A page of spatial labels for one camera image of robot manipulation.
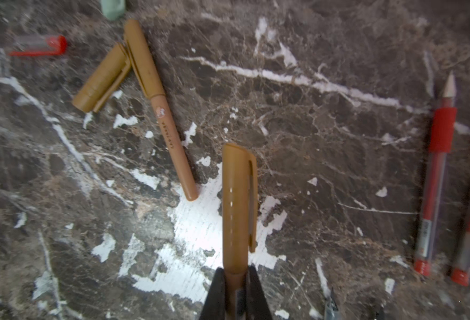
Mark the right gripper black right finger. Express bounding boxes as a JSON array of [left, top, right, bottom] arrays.
[[246, 265, 272, 320]]

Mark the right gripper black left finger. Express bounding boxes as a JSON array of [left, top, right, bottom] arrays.
[[199, 267, 226, 320]]

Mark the brown pen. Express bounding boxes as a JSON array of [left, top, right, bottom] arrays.
[[124, 19, 198, 201], [222, 143, 258, 319]]

